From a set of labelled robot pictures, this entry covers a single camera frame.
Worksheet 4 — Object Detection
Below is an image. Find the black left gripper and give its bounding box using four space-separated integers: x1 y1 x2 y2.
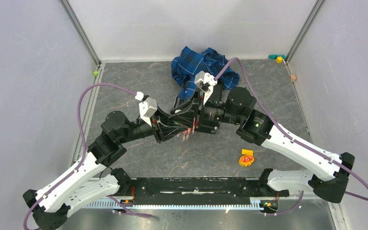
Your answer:
118 103 188 143

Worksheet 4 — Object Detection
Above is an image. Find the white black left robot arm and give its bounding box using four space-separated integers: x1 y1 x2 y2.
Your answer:
23 109 196 230

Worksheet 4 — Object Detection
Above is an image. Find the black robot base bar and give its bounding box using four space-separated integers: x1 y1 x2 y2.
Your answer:
111 168 290 206

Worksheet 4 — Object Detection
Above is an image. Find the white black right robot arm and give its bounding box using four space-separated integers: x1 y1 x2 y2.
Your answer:
170 87 355 203

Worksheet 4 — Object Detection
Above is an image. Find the fake hand with painted nails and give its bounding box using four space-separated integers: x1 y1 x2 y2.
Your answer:
176 128 195 141

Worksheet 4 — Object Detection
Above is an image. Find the black ribbed block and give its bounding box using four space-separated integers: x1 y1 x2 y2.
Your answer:
186 80 224 134

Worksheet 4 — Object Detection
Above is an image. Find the blue plaid shirt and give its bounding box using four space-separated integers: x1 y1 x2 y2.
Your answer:
171 46 228 101

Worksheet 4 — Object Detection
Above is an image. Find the yellow orange toy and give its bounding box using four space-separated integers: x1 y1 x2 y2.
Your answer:
238 149 254 167

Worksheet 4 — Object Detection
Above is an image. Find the teal block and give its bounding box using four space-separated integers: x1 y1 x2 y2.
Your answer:
268 54 286 59

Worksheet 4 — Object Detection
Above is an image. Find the yellow cube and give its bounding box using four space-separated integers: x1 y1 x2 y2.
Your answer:
276 56 284 63

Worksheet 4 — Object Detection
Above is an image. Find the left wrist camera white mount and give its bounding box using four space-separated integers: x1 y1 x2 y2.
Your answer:
135 92 158 126

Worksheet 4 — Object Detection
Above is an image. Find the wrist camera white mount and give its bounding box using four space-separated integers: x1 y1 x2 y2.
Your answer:
195 71 218 105
135 92 158 126

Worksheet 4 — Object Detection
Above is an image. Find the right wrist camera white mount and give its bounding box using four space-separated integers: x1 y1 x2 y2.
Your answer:
195 71 218 105

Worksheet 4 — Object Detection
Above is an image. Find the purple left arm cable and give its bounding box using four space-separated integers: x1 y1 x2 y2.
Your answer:
23 83 138 230

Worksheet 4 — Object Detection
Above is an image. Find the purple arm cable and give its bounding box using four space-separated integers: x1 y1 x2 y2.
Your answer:
214 57 368 202
23 83 138 230

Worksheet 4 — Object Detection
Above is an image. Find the white slotted cable rail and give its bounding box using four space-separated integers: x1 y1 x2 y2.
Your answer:
85 198 264 210

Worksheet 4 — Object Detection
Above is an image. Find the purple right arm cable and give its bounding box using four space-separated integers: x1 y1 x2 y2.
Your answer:
214 57 368 202

